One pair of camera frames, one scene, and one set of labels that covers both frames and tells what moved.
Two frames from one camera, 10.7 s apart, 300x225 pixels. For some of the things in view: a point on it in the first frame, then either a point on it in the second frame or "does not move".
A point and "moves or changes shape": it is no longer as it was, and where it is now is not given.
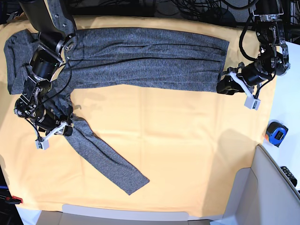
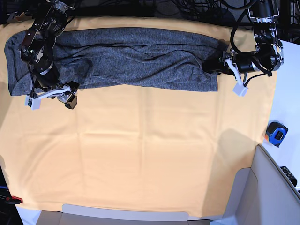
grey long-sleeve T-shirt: (140, 58) moves or changes shape
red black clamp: (13, 200) does not move
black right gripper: (64, 121) → (70, 98)
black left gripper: (228, 86) → (223, 63)
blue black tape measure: (276, 133) does not move
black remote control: (289, 175) does not move
